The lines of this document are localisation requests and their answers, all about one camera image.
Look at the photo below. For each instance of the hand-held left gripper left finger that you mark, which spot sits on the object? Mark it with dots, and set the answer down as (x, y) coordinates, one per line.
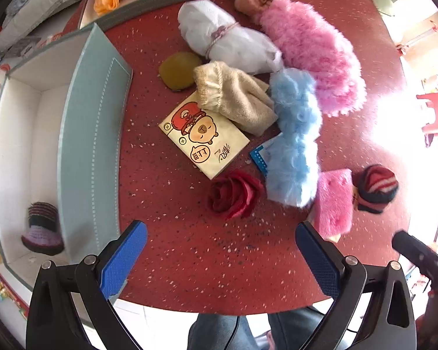
(126, 259)

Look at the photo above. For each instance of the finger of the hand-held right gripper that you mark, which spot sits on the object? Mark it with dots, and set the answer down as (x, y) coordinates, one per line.
(416, 249)

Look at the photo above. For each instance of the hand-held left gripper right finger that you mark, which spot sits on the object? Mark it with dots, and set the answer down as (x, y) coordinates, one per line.
(319, 262)

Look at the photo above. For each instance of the light blue fluffy duster cover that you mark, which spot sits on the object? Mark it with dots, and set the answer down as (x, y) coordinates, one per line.
(294, 160)

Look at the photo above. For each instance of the cartoon print tissue packet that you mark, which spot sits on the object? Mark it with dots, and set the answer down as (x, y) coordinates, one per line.
(197, 135)

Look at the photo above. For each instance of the pink sponge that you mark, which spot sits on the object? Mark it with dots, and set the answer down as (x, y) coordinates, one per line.
(332, 204)

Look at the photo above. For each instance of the dark red striped sock ball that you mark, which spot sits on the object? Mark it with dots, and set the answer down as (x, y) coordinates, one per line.
(377, 186)

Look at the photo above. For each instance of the purple striped knit sock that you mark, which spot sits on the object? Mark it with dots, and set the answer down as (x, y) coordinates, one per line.
(40, 226)

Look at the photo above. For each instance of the red fabric rose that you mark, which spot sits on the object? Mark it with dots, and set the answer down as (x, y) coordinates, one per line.
(233, 193)

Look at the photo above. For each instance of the person's blue jeans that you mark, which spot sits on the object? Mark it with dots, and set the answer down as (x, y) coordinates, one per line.
(219, 331)

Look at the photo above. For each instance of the grey green stitched storage box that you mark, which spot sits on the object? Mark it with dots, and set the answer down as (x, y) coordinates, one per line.
(91, 135)

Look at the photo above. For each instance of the beige sock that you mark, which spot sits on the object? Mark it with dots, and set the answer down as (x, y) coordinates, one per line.
(237, 98)

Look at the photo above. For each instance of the olive green round pad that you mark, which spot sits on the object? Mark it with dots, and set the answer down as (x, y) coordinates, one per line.
(177, 71)

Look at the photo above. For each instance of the pink fluffy duster cover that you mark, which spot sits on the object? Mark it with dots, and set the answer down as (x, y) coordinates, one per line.
(314, 54)

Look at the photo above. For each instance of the white pole with red fittings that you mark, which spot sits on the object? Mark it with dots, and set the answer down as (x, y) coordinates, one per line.
(421, 36)

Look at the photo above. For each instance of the grey rimmed storage box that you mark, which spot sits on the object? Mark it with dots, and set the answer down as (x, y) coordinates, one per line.
(149, 5)

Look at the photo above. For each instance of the orange fabric flower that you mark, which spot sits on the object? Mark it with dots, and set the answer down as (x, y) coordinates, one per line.
(107, 3)

